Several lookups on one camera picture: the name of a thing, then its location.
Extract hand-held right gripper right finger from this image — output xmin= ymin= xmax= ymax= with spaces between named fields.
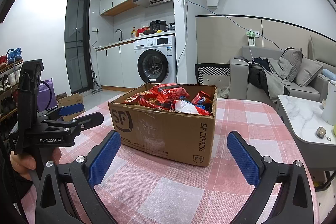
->
xmin=227 ymin=131 xmax=314 ymax=224

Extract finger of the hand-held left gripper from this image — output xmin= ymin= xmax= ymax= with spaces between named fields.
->
xmin=37 ymin=103 xmax=86 ymax=122
xmin=42 ymin=112 xmax=105 ymax=140

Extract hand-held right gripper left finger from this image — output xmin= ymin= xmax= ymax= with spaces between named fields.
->
xmin=34 ymin=131 xmax=122 ymax=224

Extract brown cardboard box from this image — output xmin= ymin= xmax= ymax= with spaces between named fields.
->
xmin=108 ymin=82 xmax=218 ymax=167

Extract red snack packet blue logo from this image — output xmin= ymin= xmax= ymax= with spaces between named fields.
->
xmin=192 ymin=91 xmax=213 ymax=109

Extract red white snack packet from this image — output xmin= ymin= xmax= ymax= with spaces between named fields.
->
xmin=175 ymin=100 xmax=200 ymax=114

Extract red dark striped snack packet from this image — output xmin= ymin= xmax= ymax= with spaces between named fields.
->
xmin=151 ymin=84 xmax=191 ymax=106

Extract person's left hand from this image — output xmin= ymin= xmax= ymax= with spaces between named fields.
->
xmin=10 ymin=147 xmax=61 ymax=180

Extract small floor cardboard box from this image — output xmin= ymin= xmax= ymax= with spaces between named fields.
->
xmin=56 ymin=93 xmax=84 ymax=122

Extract purple bag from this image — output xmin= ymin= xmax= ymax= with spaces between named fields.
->
xmin=38 ymin=78 xmax=58 ymax=111

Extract shoe rack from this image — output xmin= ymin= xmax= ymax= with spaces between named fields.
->
xmin=0 ymin=48 xmax=24 ymax=140

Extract stick vacuum cleaner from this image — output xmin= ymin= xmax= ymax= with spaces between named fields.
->
xmin=91 ymin=70 xmax=103 ymax=94

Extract blue shoes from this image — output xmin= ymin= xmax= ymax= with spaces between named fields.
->
xmin=7 ymin=48 xmax=23 ymax=62

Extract white lower cabinets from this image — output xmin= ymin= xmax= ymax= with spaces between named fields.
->
xmin=96 ymin=43 xmax=139 ymax=89

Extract dark glass door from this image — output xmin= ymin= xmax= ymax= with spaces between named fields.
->
xmin=64 ymin=0 xmax=92 ymax=94

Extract pink checked tablecloth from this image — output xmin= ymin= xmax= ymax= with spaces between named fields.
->
xmin=21 ymin=98 xmax=319 ymax=224

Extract white marble coffee table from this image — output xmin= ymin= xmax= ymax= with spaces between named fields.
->
xmin=276 ymin=94 xmax=336 ymax=190

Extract grey sofa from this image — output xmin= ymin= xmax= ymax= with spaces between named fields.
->
xmin=228 ymin=35 xmax=336 ymax=109

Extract black clothes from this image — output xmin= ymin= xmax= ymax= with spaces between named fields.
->
xmin=248 ymin=57 xmax=273 ymax=98

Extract black white patterned basket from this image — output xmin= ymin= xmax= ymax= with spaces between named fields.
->
xmin=195 ymin=63 xmax=231 ymax=84

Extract grey jacket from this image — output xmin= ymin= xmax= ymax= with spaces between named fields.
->
xmin=262 ymin=57 xmax=292 ymax=104

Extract white washing machine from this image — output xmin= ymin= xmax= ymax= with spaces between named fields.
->
xmin=134 ymin=35 xmax=177 ymax=84

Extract white electric kettle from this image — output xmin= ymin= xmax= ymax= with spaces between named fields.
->
xmin=321 ymin=81 xmax=336 ymax=126

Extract light grey pillow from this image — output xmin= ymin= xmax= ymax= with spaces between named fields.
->
xmin=294 ymin=57 xmax=324 ymax=87

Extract dark grey pillow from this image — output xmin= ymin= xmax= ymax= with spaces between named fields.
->
xmin=281 ymin=48 xmax=303 ymax=83

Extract black rice cooker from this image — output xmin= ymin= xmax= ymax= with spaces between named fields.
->
xmin=150 ymin=20 xmax=168 ymax=33

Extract light blue roll pillow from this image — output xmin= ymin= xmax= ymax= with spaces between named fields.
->
xmin=322 ymin=69 xmax=336 ymax=81

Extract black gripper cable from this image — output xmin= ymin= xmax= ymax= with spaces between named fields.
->
xmin=39 ymin=81 xmax=57 ymax=111

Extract small metal keychain case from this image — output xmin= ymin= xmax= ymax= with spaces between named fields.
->
xmin=316 ymin=126 xmax=332 ymax=142

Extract white charging cable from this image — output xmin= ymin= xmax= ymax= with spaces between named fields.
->
xmin=249 ymin=46 xmax=265 ymax=67

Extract wall socket green plug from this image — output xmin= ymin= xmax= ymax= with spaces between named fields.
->
xmin=246 ymin=29 xmax=259 ymax=46

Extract black wall cable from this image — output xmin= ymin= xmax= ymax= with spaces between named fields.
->
xmin=155 ymin=0 xmax=286 ymax=51

